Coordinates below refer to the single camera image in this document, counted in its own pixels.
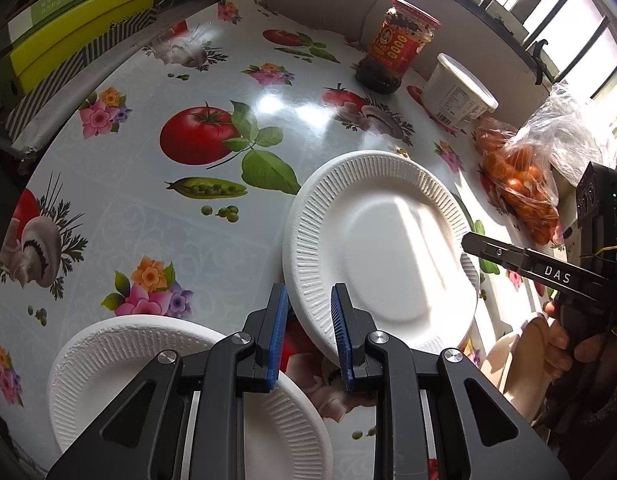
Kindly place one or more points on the barred window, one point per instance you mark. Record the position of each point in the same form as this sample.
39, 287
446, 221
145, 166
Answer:
553, 5

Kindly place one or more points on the beige paper bowl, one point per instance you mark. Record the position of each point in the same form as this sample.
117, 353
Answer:
498, 360
530, 360

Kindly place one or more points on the person's right hand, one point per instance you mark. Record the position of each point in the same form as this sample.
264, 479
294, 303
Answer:
558, 340

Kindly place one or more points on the white plastic tub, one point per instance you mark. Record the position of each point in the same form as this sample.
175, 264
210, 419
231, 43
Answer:
458, 92

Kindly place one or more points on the black hook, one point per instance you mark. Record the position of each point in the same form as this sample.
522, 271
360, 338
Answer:
538, 60

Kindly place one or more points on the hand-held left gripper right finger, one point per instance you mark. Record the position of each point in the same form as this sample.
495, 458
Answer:
341, 345

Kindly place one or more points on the plastic bag of oranges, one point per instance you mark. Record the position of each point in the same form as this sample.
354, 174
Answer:
523, 175

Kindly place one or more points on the vegetable print tablecloth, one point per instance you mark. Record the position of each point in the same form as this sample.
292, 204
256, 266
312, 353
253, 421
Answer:
188, 260

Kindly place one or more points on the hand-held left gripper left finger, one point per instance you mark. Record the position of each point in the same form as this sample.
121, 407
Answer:
278, 340

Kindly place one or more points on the white paper plate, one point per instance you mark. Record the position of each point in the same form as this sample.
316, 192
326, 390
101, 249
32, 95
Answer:
113, 350
388, 240

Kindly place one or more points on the striped cardboard box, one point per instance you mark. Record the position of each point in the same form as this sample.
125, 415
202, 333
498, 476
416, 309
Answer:
53, 100

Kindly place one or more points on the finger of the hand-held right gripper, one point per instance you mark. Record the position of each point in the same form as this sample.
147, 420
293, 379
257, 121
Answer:
493, 252

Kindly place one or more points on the yellow-green box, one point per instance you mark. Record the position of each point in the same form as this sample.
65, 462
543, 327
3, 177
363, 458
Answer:
83, 30

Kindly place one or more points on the red label sauce jar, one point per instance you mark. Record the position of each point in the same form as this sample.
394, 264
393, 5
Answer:
396, 45

